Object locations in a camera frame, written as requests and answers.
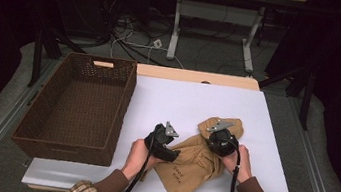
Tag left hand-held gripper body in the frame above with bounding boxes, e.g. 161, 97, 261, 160
142, 118, 182, 160

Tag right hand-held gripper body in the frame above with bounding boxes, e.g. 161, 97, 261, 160
203, 117, 244, 160

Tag tan pants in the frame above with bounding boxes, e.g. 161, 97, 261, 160
148, 108, 246, 192

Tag brown woven basket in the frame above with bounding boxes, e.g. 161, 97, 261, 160
8, 44, 141, 171

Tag person's right hand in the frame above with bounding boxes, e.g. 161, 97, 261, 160
218, 143, 257, 186

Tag person's left hand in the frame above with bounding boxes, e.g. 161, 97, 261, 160
120, 136, 166, 185

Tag black metal stand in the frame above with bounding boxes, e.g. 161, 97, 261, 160
26, 20, 90, 95
253, 59, 318, 132

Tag white power adapter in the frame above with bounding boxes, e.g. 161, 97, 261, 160
152, 38, 164, 49

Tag left hand-held gripper black cable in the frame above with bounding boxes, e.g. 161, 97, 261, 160
119, 129, 157, 192

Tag white floor cable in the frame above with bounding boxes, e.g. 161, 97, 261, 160
108, 20, 191, 71

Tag black floor cable bundle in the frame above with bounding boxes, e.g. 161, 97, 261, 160
87, 0, 193, 70

